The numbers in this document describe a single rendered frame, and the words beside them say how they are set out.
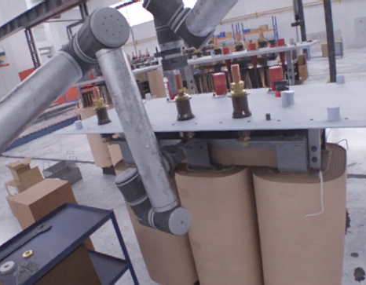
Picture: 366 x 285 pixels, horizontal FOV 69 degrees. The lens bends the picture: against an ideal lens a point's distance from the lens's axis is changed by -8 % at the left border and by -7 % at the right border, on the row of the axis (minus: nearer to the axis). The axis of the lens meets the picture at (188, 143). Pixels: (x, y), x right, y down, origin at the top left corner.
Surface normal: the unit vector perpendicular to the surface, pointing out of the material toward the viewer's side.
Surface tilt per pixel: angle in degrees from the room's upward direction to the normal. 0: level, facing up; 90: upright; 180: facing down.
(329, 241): 90
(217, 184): 90
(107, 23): 79
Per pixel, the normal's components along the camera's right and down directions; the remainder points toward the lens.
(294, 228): -0.49, 0.36
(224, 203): -0.18, 0.34
